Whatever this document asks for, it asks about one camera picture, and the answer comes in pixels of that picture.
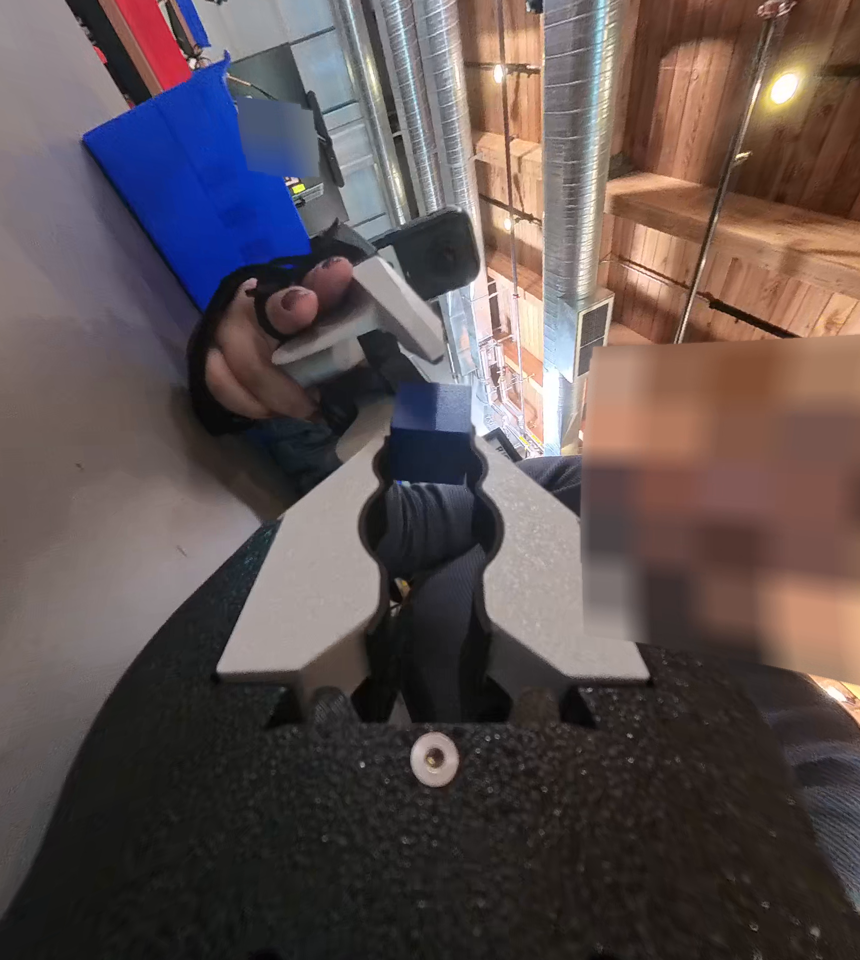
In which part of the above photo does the person's right hand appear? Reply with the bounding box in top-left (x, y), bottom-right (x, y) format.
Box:
top-left (205, 255), bottom-right (359, 421)

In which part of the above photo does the white duct end grille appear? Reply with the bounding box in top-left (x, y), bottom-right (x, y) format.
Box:
top-left (571, 294), bottom-right (616, 381)

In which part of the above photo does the small red parts bin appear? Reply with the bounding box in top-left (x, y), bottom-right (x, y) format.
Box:
top-left (100, 0), bottom-right (192, 96)

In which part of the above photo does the person's right forearm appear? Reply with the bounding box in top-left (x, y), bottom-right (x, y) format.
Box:
top-left (256, 408), bottom-right (372, 498)

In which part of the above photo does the silver ventilation duct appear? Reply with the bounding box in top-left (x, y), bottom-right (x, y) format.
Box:
top-left (541, 0), bottom-right (623, 456)
top-left (373, 0), bottom-right (485, 230)
top-left (331, 0), bottom-right (417, 228)

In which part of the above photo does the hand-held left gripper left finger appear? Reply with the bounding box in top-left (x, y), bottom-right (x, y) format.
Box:
top-left (216, 442), bottom-right (401, 723)

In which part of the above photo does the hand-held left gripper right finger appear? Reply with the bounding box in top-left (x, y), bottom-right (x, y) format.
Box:
top-left (473, 435), bottom-right (652, 696)

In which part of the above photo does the dark blue cube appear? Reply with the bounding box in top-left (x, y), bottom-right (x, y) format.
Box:
top-left (388, 382), bottom-right (474, 488)

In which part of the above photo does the large blue storage bin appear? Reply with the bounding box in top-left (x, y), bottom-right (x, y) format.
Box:
top-left (82, 51), bottom-right (316, 314)

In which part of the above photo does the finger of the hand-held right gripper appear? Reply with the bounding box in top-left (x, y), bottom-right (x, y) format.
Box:
top-left (351, 255), bottom-right (447, 366)
top-left (272, 315), bottom-right (376, 389)

